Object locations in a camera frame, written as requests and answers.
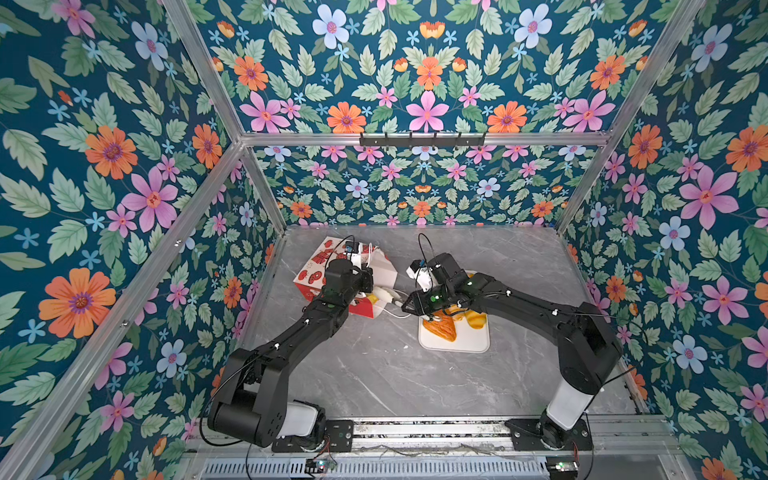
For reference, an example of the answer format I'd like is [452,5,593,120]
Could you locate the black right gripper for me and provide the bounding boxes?
[399,284,454,317]

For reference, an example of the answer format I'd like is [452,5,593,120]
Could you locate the orange brown fake croissant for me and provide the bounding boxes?
[422,313,457,342]

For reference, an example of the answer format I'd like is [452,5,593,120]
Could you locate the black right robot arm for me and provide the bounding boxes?
[402,253,623,432]

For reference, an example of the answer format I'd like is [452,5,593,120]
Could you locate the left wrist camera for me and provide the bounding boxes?
[346,240,375,268]

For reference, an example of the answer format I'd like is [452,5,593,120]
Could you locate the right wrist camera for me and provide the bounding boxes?
[406,259,435,292]

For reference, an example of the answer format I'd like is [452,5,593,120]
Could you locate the aluminium frame post right rear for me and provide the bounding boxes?
[556,0,706,238]

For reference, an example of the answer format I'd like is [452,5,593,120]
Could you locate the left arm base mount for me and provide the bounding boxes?
[271,401,355,454]

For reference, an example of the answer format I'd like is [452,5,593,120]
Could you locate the steel tongs with white tips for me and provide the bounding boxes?
[372,286,408,307]

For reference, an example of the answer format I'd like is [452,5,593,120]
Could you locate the aluminium beam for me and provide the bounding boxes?
[1,141,245,479]
[241,132,609,148]

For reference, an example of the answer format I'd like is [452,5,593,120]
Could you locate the red printed white paper bag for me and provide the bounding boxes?
[293,236,398,319]

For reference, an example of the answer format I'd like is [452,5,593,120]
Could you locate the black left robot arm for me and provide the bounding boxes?
[207,259,374,447]

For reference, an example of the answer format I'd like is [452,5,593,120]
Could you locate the white plastic tray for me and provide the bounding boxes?
[418,316,490,354]

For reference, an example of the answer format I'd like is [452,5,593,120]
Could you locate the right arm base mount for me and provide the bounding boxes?
[504,412,594,451]

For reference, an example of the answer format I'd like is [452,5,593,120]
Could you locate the long spiral fake bread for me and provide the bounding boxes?
[444,307,467,321]

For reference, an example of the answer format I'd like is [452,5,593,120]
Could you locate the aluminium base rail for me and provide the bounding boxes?
[183,414,682,459]

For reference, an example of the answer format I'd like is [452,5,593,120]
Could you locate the aluminium frame post left rear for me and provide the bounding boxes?
[164,0,286,237]

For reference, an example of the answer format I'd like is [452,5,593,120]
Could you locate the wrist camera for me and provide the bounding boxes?
[346,240,375,268]
[406,259,435,292]

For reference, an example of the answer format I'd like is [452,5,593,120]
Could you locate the black hook rail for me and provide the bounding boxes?
[358,132,486,149]

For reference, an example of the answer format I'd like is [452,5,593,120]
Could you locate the aluminium frame post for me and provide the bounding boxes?
[556,0,706,238]
[164,0,286,237]

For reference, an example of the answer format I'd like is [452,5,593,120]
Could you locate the aluminium rear top beam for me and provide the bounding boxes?
[241,132,609,148]

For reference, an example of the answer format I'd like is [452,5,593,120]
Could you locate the aluminium left side beam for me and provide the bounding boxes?
[1,141,245,479]

